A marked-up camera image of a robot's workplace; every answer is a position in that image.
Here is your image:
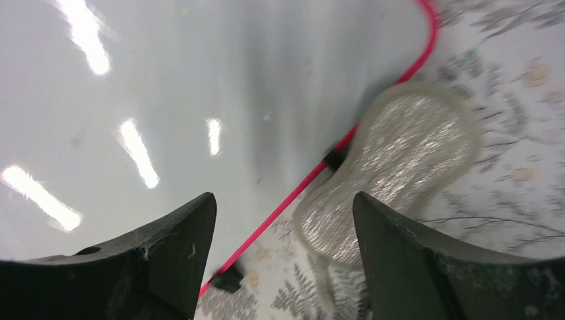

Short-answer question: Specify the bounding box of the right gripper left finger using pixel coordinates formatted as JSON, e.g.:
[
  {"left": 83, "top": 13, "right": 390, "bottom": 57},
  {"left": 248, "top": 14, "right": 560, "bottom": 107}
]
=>
[{"left": 1, "top": 192, "right": 217, "bottom": 319}]

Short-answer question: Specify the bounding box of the red-framed whiteboard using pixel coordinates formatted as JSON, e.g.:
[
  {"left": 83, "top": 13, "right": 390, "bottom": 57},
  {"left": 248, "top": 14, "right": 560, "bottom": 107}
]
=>
[{"left": 1, "top": 1, "right": 437, "bottom": 289}]

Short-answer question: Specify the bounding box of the translucent silicone sponge eraser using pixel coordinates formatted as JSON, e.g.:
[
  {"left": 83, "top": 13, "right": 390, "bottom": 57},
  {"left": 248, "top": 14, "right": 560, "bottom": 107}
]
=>
[{"left": 292, "top": 82, "right": 481, "bottom": 269}]

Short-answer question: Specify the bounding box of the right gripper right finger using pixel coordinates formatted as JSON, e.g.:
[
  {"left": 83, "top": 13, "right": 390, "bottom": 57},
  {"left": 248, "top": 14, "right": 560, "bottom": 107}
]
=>
[{"left": 352, "top": 192, "right": 564, "bottom": 319}]

